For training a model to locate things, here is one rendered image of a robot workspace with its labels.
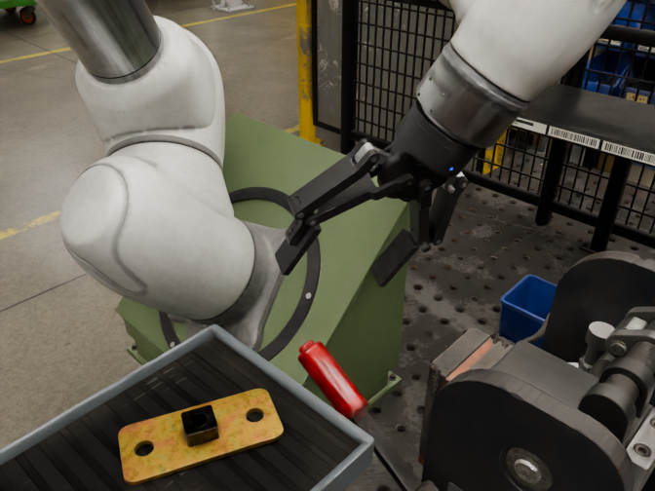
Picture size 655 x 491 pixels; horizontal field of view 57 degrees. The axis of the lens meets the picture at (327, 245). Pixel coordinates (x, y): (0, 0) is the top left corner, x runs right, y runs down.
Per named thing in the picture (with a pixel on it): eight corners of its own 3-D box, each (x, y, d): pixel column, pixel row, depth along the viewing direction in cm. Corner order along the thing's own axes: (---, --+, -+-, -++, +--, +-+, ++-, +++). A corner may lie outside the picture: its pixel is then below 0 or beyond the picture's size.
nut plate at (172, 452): (125, 488, 30) (121, 473, 29) (117, 432, 33) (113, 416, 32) (286, 437, 33) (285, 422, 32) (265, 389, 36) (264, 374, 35)
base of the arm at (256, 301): (159, 343, 92) (132, 335, 88) (215, 210, 96) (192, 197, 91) (246, 383, 82) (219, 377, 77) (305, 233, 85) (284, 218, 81)
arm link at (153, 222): (164, 333, 84) (23, 290, 67) (169, 218, 92) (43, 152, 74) (258, 308, 78) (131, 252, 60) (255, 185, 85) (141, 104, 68)
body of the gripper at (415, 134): (461, 109, 61) (407, 177, 66) (401, 85, 56) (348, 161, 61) (499, 157, 56) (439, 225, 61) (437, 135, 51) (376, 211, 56)
